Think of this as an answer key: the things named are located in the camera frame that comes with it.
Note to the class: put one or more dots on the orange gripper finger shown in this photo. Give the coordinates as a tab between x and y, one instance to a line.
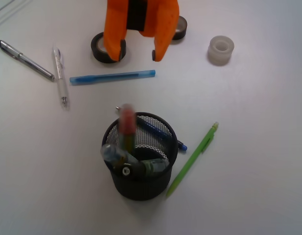
160	24
115	27

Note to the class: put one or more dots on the small black tape roll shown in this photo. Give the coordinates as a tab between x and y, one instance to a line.
181	28

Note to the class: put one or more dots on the large black tape roll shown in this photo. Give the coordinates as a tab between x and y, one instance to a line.
100	54

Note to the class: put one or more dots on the light blue pen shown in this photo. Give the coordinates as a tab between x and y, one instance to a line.
91	79

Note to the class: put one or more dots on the clear tape roll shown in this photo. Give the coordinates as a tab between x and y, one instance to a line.
220	50

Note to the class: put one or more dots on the clear white pen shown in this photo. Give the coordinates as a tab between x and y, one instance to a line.
60	79

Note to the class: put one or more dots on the red cap marker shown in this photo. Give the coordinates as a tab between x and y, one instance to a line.
127	128

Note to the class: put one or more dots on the blue cap marker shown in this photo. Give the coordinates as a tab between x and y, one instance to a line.
115	157

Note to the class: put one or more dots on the black cap marker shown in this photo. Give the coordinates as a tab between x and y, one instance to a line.
146	168

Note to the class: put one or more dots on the dark blue ballpoint pen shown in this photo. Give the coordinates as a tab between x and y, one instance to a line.
157	132

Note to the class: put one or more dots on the silver metal pen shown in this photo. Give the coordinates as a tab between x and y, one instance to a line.
19	56

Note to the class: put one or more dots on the black mesh pen holder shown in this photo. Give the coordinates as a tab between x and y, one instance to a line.
148	146

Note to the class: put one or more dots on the green mechanical pencil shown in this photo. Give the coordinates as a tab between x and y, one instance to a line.
199	150

